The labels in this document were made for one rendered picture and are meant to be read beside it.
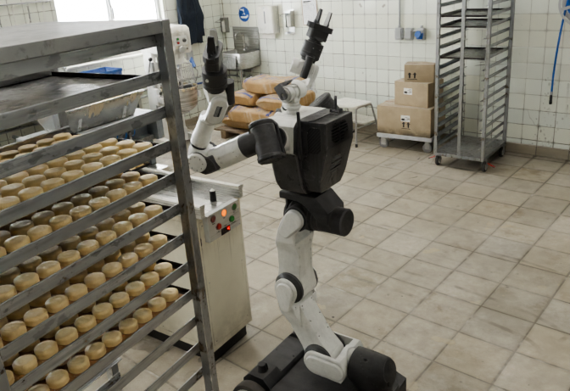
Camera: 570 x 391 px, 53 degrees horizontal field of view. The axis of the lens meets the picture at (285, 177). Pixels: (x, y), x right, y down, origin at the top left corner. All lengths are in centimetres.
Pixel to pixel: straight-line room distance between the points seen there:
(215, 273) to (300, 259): 61
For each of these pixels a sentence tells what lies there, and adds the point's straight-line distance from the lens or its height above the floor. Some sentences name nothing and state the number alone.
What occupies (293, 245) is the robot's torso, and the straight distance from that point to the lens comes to 241.
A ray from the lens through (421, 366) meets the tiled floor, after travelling 310.
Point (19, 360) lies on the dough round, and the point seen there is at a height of 115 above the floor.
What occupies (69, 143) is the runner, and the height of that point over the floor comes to 160.
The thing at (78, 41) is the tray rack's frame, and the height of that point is 181.
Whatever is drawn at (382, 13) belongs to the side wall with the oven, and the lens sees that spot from 661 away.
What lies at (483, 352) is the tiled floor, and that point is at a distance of 324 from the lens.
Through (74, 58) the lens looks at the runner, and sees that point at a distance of 132.
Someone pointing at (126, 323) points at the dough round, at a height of 106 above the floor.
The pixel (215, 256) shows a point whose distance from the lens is 291.
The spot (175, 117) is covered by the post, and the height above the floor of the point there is 158.
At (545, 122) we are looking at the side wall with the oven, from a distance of 608.
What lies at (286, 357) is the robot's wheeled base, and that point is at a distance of 285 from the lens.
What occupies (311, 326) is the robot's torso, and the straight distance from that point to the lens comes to 261.
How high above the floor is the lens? 192
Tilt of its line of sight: 20 degrees down
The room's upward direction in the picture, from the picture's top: 4 degrees counter-clockwise
